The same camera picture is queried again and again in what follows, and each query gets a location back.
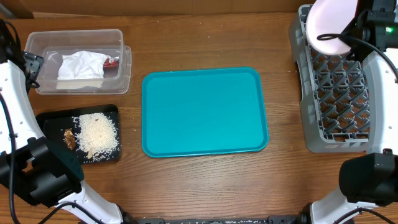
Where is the large white dinner plate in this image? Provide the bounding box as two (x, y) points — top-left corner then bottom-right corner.
(305, 0), (358, 55)

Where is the white napkin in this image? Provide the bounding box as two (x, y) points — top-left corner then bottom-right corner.
(57, 51), (110, 80)

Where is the red sauce packet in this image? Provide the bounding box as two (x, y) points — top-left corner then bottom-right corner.
(103, 57), (119, 69)

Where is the brown food scrap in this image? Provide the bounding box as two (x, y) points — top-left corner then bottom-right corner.
(63, 129), (76, 151)

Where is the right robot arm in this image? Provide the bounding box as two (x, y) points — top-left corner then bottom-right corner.
(289, 0), (397, 223)

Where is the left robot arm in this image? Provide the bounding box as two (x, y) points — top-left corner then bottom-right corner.
(1, 21), (136, 223)

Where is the grey dishwasher rack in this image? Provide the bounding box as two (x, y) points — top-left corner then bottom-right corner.
(289, 4), (370, 153)

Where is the clear plastic storage bin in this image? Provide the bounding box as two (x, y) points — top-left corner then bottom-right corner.
(25, 29), (132, 95)

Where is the black plastic tray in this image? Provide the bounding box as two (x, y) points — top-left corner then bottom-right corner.
(36, 104), (121, 164)

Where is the pile of white rice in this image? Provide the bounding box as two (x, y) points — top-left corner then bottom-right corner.
(74, 113), (120, 163)

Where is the teal serving tray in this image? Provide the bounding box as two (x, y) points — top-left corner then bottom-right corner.
(142, 67), (269, 158)

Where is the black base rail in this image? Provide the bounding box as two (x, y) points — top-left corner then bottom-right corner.
(137, 214), (311, 224)

